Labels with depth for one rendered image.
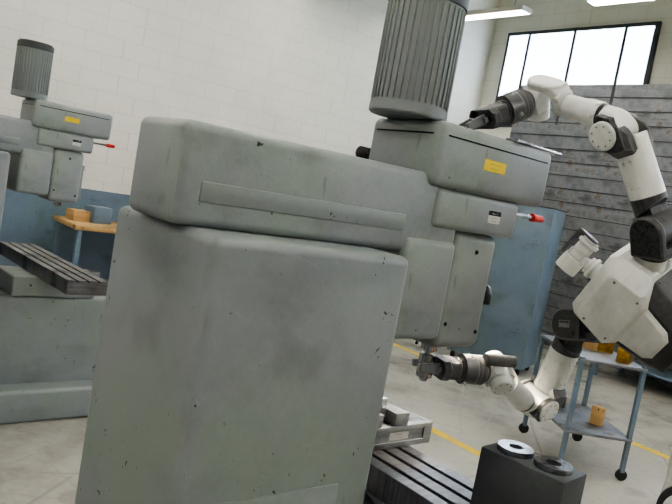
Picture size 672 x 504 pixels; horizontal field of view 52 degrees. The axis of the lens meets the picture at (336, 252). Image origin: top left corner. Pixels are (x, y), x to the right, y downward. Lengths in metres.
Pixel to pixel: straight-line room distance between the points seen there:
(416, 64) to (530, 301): 6.38
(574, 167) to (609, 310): 8.66
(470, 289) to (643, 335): 0.47
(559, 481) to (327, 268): 0.73
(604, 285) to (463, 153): 0.55
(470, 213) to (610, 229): 8.42
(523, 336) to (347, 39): 4.75
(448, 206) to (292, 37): 7.85
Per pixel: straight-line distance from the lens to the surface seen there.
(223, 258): 1.25
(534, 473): 1.74
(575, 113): 2.01
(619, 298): 2.00
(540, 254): 7.92
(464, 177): 1.78
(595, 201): 10.38
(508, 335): 8.05
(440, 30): 1.75
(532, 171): 2.00
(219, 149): 1.36
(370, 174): 1.58
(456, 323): 1.91
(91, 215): 7.79
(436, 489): 1.98
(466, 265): 1.89
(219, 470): 1.39
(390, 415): 2.17
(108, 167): 8.34
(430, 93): 1.73
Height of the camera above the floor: 1.68
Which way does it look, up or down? 5 degrees down
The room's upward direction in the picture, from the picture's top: 10 degrees clockwise
